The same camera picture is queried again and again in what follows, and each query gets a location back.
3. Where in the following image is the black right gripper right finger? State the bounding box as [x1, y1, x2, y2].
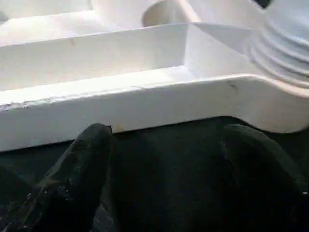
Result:
[221, 124, 309, 232]

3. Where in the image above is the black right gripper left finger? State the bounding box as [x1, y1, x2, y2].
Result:
[0, 122, 117, 232]

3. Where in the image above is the white plastic table top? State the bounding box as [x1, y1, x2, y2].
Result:
[0, 0, 309, 153]

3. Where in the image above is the white plastic table leg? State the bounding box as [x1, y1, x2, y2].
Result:
[249, 0, 309, 88]

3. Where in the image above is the black work mat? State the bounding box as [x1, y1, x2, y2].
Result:
[0, 115, 309, 232]

